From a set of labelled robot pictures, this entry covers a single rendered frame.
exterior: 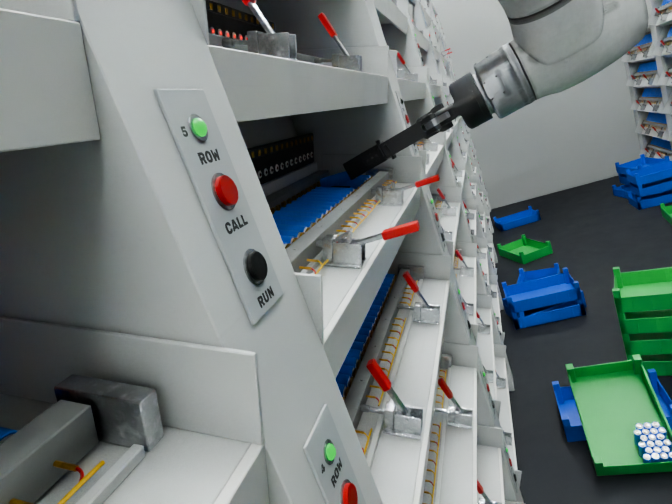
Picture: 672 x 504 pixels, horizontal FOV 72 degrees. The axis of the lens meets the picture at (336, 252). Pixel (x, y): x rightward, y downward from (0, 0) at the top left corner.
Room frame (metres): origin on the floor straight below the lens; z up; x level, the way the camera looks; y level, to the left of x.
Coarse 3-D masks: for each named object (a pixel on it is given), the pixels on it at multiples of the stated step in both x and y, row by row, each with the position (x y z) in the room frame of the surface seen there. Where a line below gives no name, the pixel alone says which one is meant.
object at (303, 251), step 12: (372, 180) 0.76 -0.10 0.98; (384, 180) 0.81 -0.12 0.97; (360, 192) 0.67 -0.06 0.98; (348, 204) 0.60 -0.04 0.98; (360, 204) 0.64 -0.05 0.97; (372, 204) 0.65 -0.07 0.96; (336, 216) 0.54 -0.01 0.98; (348, 216) 0.57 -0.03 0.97; (312, 228) 0.49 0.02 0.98; (324, 228) 0.49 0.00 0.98; (336, 228) 0.52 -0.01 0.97; (300, 240) 0.45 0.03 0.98; (312, 240) 0.45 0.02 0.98; (288, 252) 0.41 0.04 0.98; (300, 252) 0.41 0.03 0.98; (312, 252) 0.44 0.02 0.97; (300, 264) 0.41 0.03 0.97; (324, 264) 0.42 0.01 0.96
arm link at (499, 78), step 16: (480, 64) 0.67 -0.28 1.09; (496, 64) 0.65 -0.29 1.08; (512, 64) 0.64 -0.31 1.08; (480, 80) 0.66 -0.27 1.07; (496, 80) 0.65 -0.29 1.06; (512, 80) 0.64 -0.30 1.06; (496, 96) 0.65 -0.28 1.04; (512, 96) 0.64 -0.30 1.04; (528, 96) 0.64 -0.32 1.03; (496, 112) 0.66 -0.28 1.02; (512, 112) 0.67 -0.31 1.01
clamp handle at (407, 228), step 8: (408, 224) 0.42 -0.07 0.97; (416, 224) 0.41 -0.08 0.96; (352, 232) 0.44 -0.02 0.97; (384, 232) 0.42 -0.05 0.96; (392, 232) 0.42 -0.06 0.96; (400, 232) 0.42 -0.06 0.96; (408, 232) 0.42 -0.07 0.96; (360, 240) 0.44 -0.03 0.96; (368, 240) 0.43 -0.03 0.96; (376, 240) 0.43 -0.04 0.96; (384, 240) 0.43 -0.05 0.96
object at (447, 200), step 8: (432, 192) 1.53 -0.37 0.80; (440, 192) 1.34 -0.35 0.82; (448, 192) 1.51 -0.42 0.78; (456, 192) 1.50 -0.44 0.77; (440, 200) 1.51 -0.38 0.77; (448, 200) 1.52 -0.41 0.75; (456, 200) 1.51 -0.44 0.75; (440, 208) 1.35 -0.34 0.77; (448, 208) 1.34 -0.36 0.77; (456, 208) 1.35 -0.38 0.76; (440, 216) 1.31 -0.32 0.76; (448, 216) 1.33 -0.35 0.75; (456, 216) 1.33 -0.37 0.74; (440, 224) 1.10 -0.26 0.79; (448, 224) 1.25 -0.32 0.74; (456, 224) 1.24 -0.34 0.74; (448, 232) 1.10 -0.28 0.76; (456, 232) 1.18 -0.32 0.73; (448, 240) 1.09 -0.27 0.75; (448, 248) 0.94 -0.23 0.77
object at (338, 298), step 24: (312, 168) 0.86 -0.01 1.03; (336, 168) 0.90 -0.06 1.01; (384, 168) 0.86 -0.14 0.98; (408, 168) 0.86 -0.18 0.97; (264, 192) 0.66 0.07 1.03; (408, 192) 0.78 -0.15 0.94; (384, 216) 0.62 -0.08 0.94; (408, 216) 0.70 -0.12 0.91; (384, 264) 0.51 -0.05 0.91; (312, 288) 0.29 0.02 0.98; (336, 288) 0.38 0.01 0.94; (360, 288) 0.39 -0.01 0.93; (312, 312) 0.29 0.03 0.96; (336, 312) 0.34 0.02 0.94; (360, 312) 0.40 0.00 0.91; (336, 336) 0.32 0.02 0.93; (336, 360) 0.32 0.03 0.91
